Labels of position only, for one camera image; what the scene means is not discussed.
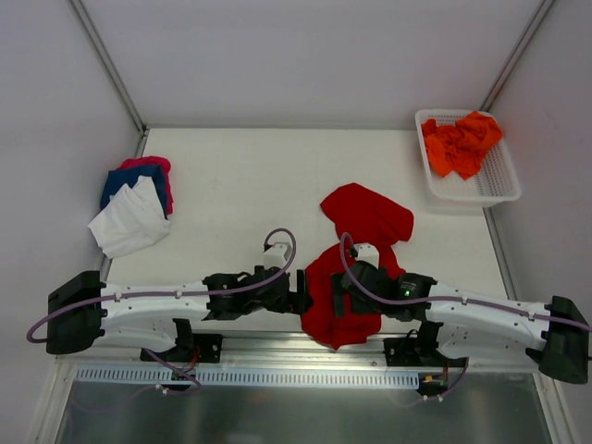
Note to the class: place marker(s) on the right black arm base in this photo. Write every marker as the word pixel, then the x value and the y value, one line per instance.
pixel 418 348

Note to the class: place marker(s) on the red t shirt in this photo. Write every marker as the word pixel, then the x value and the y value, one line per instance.
pixel 368 217

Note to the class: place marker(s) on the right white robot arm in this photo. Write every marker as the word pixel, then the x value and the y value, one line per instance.
pixel 457 324

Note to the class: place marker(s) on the aluminium mounting rail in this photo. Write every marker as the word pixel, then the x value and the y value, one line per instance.
pixel 285 349

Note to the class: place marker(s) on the white plastic basket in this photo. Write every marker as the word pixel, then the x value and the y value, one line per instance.
pixel 495 183

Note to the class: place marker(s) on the blue folded t shirt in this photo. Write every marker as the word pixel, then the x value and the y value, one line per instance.
pixel 125 192

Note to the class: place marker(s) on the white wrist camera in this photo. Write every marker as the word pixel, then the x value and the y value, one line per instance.
pixel 365 252
pixel 276 255

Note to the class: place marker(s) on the orange t shirt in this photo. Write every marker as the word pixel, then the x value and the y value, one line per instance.
pixel 462 147

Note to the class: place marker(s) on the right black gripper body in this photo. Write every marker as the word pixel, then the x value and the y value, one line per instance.
pixel 338 287

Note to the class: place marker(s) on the white folded t shirt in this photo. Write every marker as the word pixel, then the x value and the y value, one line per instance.
pixel 119 236

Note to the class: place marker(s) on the white slotted cable duct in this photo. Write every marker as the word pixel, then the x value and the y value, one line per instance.
pixel 251 377

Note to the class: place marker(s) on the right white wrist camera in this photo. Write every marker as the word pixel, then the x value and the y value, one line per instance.
pixel 365 252

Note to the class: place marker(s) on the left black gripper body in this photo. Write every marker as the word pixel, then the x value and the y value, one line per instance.
pixel 301 289

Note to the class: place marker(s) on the pink folded t shirt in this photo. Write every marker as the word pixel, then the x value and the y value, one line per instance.
pixel 158 168

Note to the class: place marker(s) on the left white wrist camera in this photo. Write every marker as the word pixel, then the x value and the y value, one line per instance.
pixel 276 255

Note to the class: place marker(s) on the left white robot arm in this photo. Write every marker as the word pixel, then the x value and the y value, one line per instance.
pixel 87 312

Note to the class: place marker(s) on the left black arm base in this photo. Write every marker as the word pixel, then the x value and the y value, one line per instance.
pixel 189 347

